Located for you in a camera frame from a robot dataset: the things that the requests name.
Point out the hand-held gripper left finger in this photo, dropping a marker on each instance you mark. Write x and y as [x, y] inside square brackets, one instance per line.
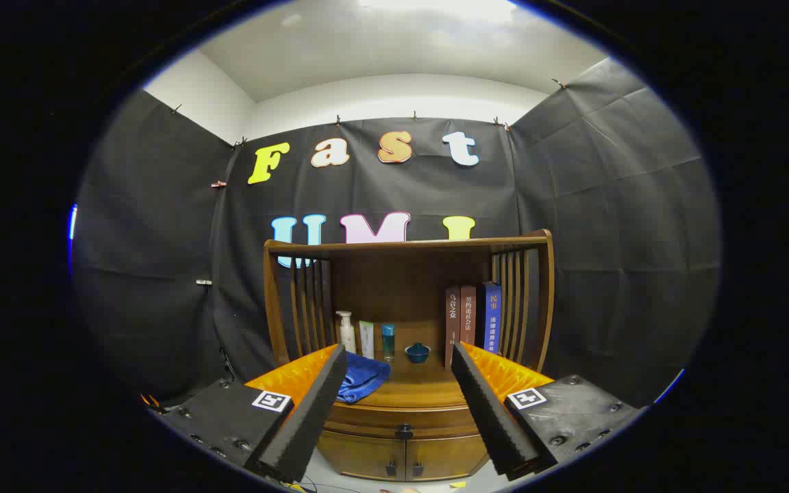
[312, 418]

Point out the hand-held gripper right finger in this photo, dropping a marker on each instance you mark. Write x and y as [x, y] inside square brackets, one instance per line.
[487, 411]

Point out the curved wooden drawer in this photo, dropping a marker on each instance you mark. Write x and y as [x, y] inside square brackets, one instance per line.
[367, 419]

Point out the black drawer knob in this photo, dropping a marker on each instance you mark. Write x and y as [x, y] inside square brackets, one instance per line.
[404, 431]

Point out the wooden cabinet door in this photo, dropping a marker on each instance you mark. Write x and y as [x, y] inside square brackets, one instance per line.
[446, 455]
[360, 455]

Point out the wooden countertop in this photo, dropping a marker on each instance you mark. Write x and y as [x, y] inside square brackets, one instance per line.
[422, 387]

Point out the wooden cabinet with slatted sides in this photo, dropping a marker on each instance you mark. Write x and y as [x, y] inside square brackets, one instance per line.
[401, 287]

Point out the folded blue towel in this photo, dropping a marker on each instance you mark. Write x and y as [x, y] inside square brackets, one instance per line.
[364, 376]

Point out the blue lidded teacup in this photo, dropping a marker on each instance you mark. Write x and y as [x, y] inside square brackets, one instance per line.
[418, 353]

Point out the white pump bottle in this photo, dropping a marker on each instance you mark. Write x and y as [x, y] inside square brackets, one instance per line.
[347, 333]

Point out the blue book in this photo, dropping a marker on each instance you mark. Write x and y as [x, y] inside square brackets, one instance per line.
[492, 318]

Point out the white and green tube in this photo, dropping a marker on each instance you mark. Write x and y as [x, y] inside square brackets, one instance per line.
[366, 339]

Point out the teal bottle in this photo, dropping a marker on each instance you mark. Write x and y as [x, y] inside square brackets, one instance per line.
[388, 340]

